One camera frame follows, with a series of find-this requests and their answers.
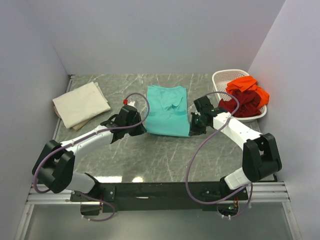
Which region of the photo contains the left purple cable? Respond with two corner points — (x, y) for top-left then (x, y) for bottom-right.
(32, 92), (151, 222)

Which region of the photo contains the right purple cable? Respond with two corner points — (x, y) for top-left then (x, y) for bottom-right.
(185, 91), (253, 220)

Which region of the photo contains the dark red t shirt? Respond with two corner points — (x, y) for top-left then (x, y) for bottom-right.
(218, 89), (261, 118)

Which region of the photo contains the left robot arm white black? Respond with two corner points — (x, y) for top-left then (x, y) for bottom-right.
(32, 105), (146, 201)

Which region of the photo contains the purple cable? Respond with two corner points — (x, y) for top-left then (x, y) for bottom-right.
(185, 91), (253, 220)
(32, 92), (151, 222)

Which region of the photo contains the black base crossbar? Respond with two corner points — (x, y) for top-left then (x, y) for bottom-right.
(69, 181), (250, 214)

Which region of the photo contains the folded cream t shirt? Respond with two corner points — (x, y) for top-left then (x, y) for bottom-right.
(52, 81), (112, 129)

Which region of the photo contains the orange t shirt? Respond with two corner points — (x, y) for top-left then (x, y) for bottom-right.
(225, 75), (270, 108)

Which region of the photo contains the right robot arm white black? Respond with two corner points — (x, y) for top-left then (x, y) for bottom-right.
(189, 96), (282, 200)

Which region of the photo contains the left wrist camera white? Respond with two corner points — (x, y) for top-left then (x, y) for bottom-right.
(123, 99), (139, 109)

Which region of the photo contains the teal t shirt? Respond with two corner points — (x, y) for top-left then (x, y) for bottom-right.
(145, 85), (190, 137)

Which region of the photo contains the folded tan t shirt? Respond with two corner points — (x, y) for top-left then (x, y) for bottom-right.
(52, 81), (110, 132)

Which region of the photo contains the white plastic laundry basket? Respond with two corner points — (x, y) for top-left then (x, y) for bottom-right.
(212, 69), (268, 123)

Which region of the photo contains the aluminium frame rail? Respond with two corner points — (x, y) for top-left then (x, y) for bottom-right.
(14, 182), (303, 240)

